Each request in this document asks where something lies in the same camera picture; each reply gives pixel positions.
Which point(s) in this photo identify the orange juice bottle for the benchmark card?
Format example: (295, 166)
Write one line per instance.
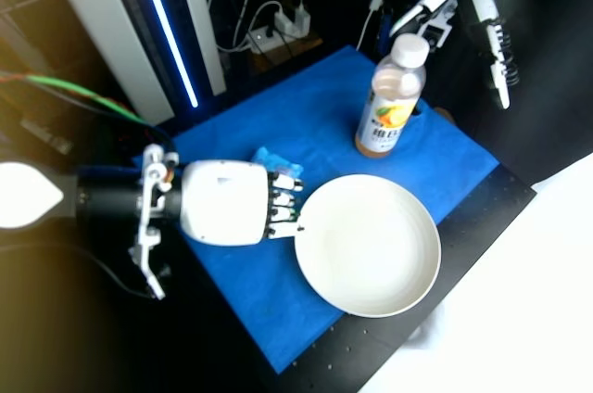
(394, 101)

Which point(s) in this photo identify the white round plate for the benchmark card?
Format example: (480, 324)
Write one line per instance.
(370, 249)

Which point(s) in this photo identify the blue cloth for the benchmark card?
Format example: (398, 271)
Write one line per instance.
(259, 300)

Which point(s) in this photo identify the brown board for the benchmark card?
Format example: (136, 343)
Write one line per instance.
(296, 54)

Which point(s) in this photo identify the white power strip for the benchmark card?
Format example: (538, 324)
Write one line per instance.
(266, 38)

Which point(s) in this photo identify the white plug adapter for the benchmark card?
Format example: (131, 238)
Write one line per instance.
(292, 20)

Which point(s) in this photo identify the white tower with blue light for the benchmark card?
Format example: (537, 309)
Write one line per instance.
(111, 31)

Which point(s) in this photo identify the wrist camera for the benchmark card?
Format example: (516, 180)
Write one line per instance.
(435, 35)

